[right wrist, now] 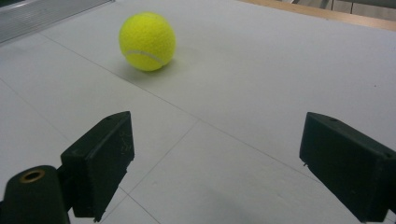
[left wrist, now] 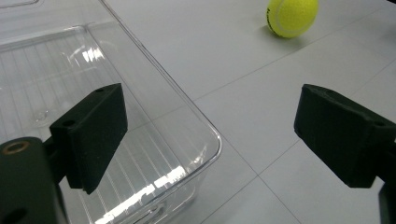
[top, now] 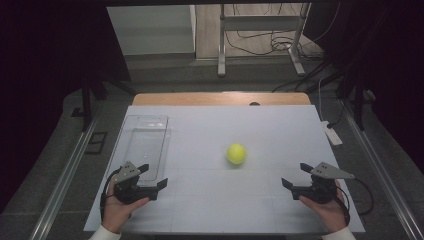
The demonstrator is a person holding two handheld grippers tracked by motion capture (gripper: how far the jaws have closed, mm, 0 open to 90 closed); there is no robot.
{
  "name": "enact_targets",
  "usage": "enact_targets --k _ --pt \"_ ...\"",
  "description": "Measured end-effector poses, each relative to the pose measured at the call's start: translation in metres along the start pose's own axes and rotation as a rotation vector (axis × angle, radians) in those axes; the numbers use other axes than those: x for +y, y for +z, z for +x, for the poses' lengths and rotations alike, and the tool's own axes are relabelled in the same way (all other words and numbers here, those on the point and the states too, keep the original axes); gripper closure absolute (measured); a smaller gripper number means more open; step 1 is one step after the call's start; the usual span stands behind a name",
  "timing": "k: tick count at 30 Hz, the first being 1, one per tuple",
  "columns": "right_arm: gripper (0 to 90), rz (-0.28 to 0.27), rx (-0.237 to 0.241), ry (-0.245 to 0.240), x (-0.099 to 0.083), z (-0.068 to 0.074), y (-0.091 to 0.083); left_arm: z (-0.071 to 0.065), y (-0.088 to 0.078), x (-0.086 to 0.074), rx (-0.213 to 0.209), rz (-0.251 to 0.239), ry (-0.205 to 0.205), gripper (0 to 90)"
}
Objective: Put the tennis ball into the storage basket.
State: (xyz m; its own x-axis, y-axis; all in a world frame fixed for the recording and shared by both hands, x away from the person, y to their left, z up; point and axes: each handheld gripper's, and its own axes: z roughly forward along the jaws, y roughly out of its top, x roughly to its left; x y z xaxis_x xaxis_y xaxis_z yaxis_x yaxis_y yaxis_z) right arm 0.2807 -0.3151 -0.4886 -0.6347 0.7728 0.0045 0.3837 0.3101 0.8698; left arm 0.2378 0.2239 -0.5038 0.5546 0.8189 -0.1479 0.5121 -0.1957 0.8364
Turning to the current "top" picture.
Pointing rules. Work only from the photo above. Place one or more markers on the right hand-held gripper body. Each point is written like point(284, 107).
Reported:
point(321, 191)

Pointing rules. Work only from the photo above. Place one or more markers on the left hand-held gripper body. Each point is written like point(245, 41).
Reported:
point(128, 191)

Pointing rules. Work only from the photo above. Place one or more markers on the clear plastic container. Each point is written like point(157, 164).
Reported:
point(146, 143)

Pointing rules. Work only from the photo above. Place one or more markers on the yellow-green tennis ball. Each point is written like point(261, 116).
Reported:
point(236, 154)

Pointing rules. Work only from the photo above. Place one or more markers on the person's right hand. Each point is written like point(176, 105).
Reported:
point(331, 215)

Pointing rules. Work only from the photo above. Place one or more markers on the person's left hand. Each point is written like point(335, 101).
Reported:
point(115, 213)

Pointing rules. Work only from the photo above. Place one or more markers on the white power strip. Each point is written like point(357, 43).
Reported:
point(332, 135)

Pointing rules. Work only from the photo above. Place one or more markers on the white board table cover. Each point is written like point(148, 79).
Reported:
point(216, 196)

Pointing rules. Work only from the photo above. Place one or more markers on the black stand leg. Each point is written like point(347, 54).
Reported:
point(358, 100)
point(87, 100)

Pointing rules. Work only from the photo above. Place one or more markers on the wooden table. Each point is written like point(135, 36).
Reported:
point(200, 99)

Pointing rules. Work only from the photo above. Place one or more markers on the dark curtain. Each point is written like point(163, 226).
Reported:
point(393, 66)
point(40, 83)

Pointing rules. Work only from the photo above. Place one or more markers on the white cabinet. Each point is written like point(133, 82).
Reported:
point(150, 30)

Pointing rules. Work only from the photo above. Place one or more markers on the grey metal floor rail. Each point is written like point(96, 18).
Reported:
point(63, 183)
point(383, 176)

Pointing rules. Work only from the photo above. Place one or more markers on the grey metal stand frame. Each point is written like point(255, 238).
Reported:
point(260, 23)

